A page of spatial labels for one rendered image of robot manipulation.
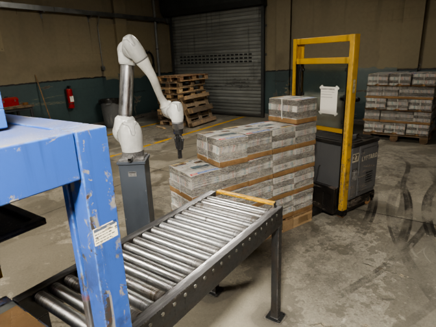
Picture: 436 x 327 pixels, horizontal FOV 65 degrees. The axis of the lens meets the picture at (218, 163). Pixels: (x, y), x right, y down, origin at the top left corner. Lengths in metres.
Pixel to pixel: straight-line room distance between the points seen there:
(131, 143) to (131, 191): 0.35
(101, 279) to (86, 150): 0.29
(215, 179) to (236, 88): 7.91
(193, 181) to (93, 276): 1.89
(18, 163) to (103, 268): 0.31
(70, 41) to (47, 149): 9.12
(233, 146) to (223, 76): 8.04
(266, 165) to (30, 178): 2.61
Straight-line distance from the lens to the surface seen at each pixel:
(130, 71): 2.69
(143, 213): 2.65
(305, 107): 3.38
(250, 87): 10.32
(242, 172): 2.95
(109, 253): 0.84
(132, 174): 2.55
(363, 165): 4.07
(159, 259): 1.68
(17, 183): 0.68
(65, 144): 0.72
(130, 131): 2.50
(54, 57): 9.52
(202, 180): 2.71
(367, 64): 9.20
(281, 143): 3.20
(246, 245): 1.83
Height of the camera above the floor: 1.67
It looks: 17 degrees down
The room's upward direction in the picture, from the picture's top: 2 degrees counter-clockwise
